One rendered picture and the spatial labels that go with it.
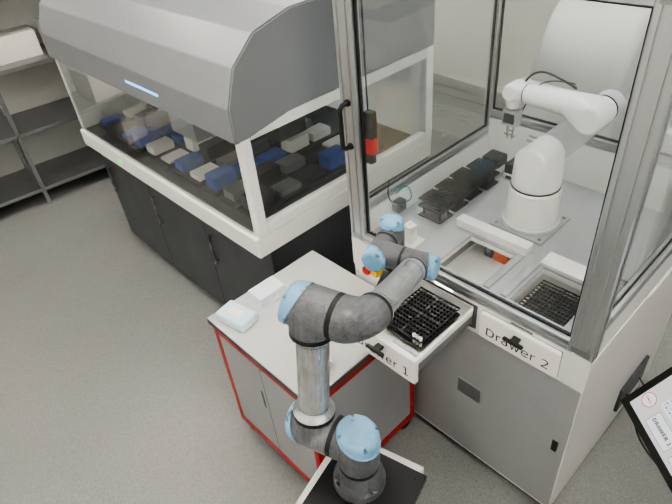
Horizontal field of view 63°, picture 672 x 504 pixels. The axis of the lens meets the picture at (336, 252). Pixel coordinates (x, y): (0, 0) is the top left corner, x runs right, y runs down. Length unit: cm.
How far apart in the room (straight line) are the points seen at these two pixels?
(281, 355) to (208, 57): 114
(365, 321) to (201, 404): 188
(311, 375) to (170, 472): 153
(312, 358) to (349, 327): 18
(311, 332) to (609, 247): 80
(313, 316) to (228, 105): 107
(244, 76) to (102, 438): 190
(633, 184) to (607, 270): 27
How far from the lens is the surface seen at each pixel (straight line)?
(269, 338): 216
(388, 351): 187
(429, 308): 201
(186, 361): 325
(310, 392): 146
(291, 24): 222
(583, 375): 191
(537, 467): 240
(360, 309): 125
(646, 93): 140
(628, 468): 284
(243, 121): 216
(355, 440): 152
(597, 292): 169
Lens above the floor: 229
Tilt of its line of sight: 38 degrees down
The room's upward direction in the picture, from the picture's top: 6 degrees counter-clockwise
